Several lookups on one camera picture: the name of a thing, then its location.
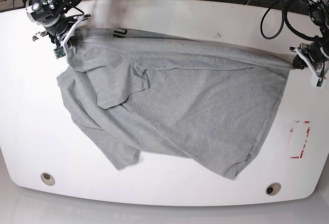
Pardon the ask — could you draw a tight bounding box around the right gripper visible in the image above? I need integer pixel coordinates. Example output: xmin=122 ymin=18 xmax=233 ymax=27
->
xmin=26 ymin=0 xmax=91 ymax=48

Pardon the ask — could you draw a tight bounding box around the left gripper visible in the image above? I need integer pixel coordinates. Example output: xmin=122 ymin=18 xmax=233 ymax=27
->
xmin=289 ymin=43 xmax=328 ymax=77

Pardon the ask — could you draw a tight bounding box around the grey T-shirt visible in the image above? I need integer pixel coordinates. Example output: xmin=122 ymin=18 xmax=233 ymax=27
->
xmin=57 ymin=29 xmax=293 ymax=180

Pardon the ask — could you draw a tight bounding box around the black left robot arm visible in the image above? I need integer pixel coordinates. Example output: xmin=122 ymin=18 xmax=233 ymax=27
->
xmin=285 ymin=0 xmax=328 ymax=80

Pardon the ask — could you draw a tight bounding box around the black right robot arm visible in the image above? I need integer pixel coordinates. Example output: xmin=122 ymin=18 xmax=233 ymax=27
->
xmin=25 ymin=0 xmax=85 ymax=48

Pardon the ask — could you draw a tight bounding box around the red tape marking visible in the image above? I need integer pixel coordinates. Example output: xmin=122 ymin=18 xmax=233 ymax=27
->
xmin=288 ymin=120 xmax=310 ymax=159

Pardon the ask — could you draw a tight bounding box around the right table grommet hole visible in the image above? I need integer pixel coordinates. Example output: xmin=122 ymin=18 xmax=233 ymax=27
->
xmin=265 ymin=182 xmax=281 ymax=196

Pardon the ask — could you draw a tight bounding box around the table grommet hole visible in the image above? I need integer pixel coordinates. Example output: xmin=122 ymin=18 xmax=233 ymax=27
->
xmin=265 ymin=182 xmax=281 ymax=196
xmin=41 ymin=173 xmax=55 ymax=186

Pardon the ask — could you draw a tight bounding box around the left table grommet hole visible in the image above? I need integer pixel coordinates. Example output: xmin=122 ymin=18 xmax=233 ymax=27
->
xmin=41 ymin=173 xmax=55 ymax=186

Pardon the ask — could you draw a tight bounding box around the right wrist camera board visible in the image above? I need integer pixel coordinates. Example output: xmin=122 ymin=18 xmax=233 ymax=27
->
xmin=54 ymin=46 xmax=66 ymax=59

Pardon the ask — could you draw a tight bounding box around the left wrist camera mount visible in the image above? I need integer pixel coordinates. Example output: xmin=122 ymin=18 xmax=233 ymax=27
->
xmin=310 ymin=76 xmax=325 ymax=88

